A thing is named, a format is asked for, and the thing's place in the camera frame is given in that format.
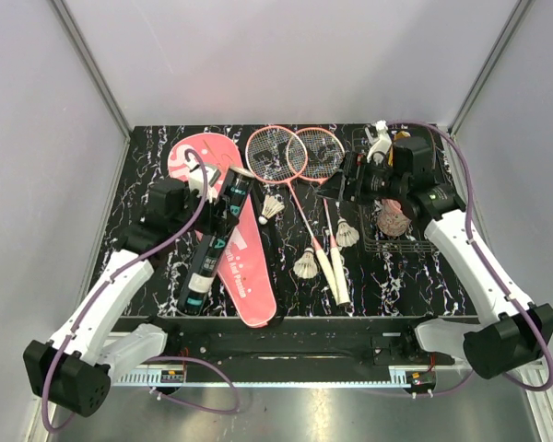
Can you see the left pink badminton racket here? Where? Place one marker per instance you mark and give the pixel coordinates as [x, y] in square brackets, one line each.
[275, 155]

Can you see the pink badminton racket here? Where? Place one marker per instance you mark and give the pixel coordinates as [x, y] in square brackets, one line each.
[275, 155]
[325, 155]

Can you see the pink patterned cup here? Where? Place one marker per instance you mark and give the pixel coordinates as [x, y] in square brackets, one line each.
[391, 220]

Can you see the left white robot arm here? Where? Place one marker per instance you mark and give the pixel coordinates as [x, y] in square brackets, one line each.
[75, 368]

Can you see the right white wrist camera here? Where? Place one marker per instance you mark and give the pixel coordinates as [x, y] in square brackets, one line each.
[381, 144]

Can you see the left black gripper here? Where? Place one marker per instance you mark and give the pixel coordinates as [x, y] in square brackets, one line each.
[225, 219]

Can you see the shuttlecock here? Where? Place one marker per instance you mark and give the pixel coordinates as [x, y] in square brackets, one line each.
[346, 235]
[271, 207]
[305, 267]

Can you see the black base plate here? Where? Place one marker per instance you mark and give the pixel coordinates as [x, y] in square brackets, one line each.
[326, 349]

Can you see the right pink badminton racket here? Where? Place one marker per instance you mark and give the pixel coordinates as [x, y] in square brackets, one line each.
[325, 155]

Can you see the black shuttlecock tube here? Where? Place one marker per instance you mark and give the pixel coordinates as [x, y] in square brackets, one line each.
[204, 266]

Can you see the black wire basket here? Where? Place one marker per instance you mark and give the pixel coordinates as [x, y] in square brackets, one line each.
[372, 239]

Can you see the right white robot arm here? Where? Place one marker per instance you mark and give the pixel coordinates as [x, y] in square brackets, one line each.
[512, 330]

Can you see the pink racket bag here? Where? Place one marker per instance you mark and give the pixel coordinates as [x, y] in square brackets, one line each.
[242, 268]

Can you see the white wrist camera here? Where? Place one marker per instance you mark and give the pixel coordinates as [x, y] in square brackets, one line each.
[381, 144]
[203, 178]

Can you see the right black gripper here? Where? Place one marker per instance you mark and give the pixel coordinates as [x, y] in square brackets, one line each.
[355, 167]

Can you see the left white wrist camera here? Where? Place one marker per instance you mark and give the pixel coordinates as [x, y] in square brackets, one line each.
[203, 178]

